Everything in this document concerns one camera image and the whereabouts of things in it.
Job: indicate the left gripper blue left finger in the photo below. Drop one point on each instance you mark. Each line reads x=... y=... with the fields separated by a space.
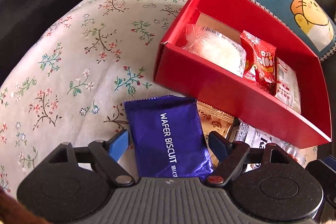
x=106 y=155

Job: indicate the red white long snack packet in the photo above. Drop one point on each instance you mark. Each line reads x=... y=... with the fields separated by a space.
x=287 y=90

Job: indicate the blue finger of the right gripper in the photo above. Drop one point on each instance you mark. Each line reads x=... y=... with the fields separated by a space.
x=324 y=172

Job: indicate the red cardboard box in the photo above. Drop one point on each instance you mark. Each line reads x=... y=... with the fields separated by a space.
x=192 y=75

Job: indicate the tan biscuit packet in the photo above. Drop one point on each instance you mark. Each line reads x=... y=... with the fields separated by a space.
x=213 y=119

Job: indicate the white bun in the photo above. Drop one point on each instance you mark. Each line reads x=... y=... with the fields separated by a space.
x=216 y=48

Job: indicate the blue wafer biscuit packet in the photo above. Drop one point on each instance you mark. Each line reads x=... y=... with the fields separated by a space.
x=168 y=137

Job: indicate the white Kaprons wafer packet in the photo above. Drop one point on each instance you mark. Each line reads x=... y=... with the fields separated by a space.
x=256 y=138

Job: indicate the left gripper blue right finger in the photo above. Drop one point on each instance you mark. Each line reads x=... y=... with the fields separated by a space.
x=231 y=157

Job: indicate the red Trolli candy packet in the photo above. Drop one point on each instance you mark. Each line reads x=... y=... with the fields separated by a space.
x=259 y=64

